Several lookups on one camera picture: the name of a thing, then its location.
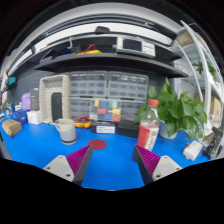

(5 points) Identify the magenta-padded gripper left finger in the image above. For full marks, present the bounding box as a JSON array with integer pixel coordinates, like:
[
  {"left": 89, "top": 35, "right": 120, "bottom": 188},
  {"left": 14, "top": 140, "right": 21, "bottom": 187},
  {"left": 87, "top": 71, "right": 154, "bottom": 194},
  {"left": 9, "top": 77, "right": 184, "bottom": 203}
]
[{"left": 43, "top": 144, "right": 94, "bottom": 187}]

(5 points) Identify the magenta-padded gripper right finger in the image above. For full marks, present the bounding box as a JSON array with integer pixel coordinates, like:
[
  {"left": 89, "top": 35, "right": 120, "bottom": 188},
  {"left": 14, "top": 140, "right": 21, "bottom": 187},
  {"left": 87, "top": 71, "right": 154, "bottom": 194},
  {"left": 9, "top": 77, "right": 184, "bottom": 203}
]
[{"left": 133, "top": 144, "right": 184, "bottom": 186}]

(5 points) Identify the clear red-capped drink bottle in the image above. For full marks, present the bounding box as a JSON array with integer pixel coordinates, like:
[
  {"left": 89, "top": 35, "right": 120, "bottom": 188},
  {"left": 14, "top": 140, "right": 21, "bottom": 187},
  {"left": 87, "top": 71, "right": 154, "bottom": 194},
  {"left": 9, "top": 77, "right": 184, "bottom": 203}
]
[{"left": 136, "top": 98, "right": 162, "bottom": 153}]

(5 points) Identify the grey and white mug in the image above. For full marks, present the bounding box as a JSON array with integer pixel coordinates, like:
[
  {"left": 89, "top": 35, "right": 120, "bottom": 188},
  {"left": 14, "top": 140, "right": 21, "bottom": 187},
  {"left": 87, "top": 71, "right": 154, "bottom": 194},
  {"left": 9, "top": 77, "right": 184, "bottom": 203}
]
[{"left": 54, "top": 118, "right": 78, "bottom": 146}]

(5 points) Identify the flat round red coaster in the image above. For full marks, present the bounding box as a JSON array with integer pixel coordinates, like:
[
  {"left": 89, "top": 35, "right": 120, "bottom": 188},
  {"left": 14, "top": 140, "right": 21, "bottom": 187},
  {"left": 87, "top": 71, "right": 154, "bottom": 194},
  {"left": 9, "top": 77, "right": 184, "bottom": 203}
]
[{"left": 87, "top": 138, "right": 108, "bottom": 151}]

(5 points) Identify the yellow multimeter with red leads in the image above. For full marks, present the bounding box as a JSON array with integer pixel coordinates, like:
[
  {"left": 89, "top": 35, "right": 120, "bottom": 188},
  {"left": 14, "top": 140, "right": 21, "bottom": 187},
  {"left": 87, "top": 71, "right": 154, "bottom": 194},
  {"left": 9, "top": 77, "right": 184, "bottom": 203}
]
[{"left": 72, "top": 115, "right": 93, "bottom": 129}]

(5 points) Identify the black zip case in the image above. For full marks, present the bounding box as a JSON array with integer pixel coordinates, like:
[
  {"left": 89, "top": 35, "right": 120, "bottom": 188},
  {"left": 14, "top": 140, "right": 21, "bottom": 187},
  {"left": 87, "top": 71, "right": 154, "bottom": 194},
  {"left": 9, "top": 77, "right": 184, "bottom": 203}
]
[{"left": 115, "top": 119, "right": 141, "bottom": 139}]

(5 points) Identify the black desk clamp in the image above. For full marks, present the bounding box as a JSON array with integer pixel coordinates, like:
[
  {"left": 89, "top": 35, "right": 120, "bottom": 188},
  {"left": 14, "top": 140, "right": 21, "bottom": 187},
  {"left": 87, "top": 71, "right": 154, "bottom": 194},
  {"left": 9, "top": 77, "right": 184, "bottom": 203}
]
[{"left": 202, "top": 125, "right": 224, "bottom": 160}]

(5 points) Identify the small white box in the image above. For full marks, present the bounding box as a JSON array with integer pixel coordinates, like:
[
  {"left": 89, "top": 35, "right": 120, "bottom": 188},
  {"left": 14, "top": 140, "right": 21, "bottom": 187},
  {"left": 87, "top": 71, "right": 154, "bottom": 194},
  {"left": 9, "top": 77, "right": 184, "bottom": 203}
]
[{"left": 26, "top": 110, "right": 44, "bottom": 126}]

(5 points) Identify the green potted plant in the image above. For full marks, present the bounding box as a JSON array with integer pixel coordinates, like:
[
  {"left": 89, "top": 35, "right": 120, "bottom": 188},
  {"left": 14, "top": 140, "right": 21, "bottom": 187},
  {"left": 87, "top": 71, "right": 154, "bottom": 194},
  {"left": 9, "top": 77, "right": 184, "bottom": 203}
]
[{"left": 134, "top": 77, "right": 208, "bottom": 141}]

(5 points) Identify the black box with white label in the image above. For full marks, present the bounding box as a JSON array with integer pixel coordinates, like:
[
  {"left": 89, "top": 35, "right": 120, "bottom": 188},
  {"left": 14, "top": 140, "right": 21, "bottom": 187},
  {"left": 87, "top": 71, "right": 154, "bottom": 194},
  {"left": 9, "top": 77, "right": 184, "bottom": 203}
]
[{"left": 90, "top": 120, "right": 117, "bottom": 135}]

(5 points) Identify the black speaker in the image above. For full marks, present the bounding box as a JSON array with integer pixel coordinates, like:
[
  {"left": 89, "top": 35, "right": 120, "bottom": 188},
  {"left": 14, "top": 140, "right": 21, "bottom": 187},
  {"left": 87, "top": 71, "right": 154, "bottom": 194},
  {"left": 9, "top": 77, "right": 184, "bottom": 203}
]
[{"left": 50, "top": 92, "right": 64, "bottom": 123}]

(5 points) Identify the small brown cardboard box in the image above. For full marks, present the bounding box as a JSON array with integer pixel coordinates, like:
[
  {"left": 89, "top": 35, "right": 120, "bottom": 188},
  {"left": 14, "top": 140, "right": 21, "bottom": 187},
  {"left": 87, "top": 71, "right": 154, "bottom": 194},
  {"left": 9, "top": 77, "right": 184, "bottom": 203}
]
[{"left": 1, "top": 118, "right": 23, "bottom": 138}]

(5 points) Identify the grey small-parts drawer cabinet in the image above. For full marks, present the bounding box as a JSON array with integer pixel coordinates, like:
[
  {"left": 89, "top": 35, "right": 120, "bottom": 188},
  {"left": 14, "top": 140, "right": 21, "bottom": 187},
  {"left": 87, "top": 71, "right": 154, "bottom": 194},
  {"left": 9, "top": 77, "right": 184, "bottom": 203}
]
[
  {"left": 119, "top": 99, "right": 148, "bottom": 123},
  {"left": 107, "top": 71, "right": 149, "bottom": 101},
  {"left": 69, "top": 97, "right": 93, "bottom": 119},
  {"left": 68, "top": 70, "right": 109, "bottom": 99}
]

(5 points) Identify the blue box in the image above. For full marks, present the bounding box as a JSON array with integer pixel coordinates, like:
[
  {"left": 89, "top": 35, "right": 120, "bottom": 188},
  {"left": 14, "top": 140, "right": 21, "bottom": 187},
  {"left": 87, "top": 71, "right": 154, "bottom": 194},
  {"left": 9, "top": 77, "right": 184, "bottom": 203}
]
[{"left": 12, "top": 109, "right": 30, "bottom": 126}]

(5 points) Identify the beige perforated storage box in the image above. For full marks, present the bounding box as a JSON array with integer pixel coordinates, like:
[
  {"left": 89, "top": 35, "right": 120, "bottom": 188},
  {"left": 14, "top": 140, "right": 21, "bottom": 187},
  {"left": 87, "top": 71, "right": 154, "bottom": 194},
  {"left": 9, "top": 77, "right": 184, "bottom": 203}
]
[{"left": 38, "top": 74, "right": 71, "bottom": 124}]

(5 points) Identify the grey upright box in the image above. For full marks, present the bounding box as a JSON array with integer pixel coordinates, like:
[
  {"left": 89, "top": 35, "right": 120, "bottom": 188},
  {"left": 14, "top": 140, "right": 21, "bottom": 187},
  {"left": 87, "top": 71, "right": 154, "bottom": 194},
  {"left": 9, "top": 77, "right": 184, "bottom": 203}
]
[{"left": 30, "top": 88, "right": 41, "bottom": 112}]

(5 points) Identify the clear colourful parts organizer box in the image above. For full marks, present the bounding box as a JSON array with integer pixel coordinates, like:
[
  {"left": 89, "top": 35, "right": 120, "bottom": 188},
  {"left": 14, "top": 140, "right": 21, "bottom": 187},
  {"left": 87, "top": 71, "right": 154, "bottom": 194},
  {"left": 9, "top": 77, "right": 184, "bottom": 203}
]
[{"left": 88, "top": 98, "right": 123, "bottom": 123}]

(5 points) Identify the purple container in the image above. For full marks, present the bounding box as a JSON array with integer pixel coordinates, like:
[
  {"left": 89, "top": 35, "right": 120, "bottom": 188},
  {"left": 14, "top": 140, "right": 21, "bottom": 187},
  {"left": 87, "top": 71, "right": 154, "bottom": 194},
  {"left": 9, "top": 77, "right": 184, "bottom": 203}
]
[{"left": 21, "top": 92, "right": 32, "bottom": 111}]

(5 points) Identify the white shelf unit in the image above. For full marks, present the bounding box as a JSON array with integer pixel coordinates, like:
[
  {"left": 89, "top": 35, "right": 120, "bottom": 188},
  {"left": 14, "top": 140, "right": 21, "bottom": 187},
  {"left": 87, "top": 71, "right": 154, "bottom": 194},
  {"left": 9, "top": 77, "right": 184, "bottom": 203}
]
[{"left": 173, "top": 19, "right": 224, "bottom": 141}]

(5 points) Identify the black shelf unit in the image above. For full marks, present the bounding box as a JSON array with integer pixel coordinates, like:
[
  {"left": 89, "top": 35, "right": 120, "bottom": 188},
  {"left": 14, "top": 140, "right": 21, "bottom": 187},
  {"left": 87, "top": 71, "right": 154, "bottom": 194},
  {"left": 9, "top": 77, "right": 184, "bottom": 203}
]
[{"left": 6, "top": 24, "right": 189, "bottom": 79}]

